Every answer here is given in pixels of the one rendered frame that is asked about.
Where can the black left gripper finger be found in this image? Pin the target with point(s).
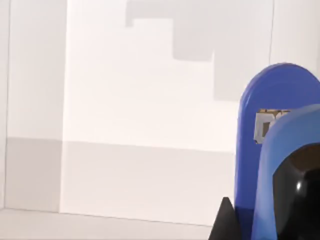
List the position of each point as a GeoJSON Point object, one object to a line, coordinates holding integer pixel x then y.
{"type": "Point", "coordinates": [225, 222]}

